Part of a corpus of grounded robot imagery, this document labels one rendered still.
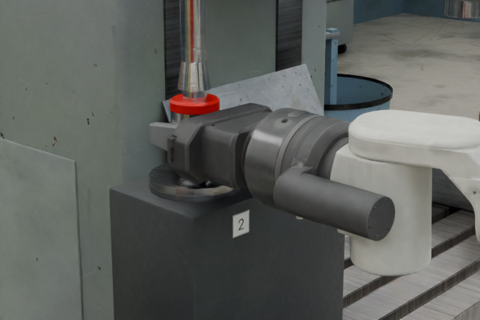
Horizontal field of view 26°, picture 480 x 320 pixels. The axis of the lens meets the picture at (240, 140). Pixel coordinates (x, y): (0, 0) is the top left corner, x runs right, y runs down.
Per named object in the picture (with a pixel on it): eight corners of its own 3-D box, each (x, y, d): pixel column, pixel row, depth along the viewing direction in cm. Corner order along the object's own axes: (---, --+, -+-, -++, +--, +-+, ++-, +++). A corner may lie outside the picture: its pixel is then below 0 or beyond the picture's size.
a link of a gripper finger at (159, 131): (155, 115, 98) (199, 127, 94) (156, 147, 99) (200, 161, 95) (141, 118, 97) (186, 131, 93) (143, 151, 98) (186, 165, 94)
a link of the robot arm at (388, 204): (346, 103, 90) (457, 128, 82) (348, 218, 93) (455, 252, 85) (253, 137, 82) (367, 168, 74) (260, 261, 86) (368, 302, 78)
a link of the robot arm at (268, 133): (265, 80, 99) (363, 101, 91) (264, 176, 102) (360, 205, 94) (165, 103, 91) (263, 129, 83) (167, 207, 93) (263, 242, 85)
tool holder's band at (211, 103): (216, 101, 100) (216, 91, 100) (222, 113, 96) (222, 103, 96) (168, 103, 100) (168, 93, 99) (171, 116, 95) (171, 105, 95)
